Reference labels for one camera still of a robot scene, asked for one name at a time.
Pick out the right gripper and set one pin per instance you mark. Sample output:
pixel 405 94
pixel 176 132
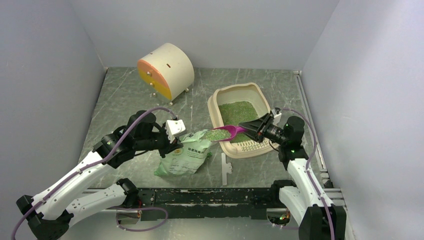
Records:
pixel 256 129

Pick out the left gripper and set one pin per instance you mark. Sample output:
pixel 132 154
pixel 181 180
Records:
pixel 168 147

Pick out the magenta litter scoop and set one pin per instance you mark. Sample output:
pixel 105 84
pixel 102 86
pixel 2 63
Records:
pixel 223 133

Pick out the beige litter box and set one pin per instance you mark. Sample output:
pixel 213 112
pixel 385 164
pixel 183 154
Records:
pixel 241 147

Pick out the green cat litter bag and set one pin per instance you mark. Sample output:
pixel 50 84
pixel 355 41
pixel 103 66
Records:
pixel 187 159

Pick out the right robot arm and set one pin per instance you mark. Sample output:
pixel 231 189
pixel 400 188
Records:
pixel 317 216

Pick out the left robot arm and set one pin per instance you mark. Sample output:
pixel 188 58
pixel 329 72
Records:
pixel 50 213

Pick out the green litter pellets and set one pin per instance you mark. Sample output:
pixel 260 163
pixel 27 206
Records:
pixel 237 112

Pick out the round beige drawer cabinet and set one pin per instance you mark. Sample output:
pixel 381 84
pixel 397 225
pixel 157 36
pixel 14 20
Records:
pixel 167 71

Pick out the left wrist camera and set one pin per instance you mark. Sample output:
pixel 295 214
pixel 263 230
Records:
pixel 175 129

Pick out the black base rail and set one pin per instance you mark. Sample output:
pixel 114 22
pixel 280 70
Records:
pixel 198 203

